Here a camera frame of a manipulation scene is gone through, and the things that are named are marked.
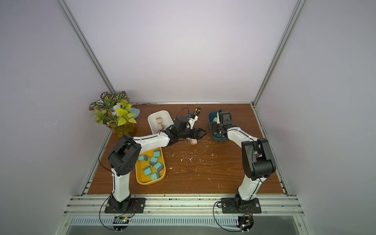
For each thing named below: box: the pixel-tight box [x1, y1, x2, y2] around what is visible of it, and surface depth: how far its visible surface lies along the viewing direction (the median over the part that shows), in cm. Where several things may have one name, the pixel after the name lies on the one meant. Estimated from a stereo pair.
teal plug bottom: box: [153, 162, 164, 172], surface depth 86 cm
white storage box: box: [147, 110, 175, 135], surface depth 109 cm
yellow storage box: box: [135, 146, 166, 186], surface depth 85 cm
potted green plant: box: [89, 91, 138, 139], surface depth 91 cm
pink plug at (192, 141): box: [187, 137, 198, 145], surface depth 97 cm
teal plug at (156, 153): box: [153, 149, 161, 158], surface depth 90 cm
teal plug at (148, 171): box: [142, 166, 152, 177], surface depth 85 cm
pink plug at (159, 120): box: [155, 117, 163, 125], surface depth 111 cm
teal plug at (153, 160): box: [149, 156, 159, 166], surface depth 89 cm
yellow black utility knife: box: [193, 107, 202, 116], surface depth 116 cm
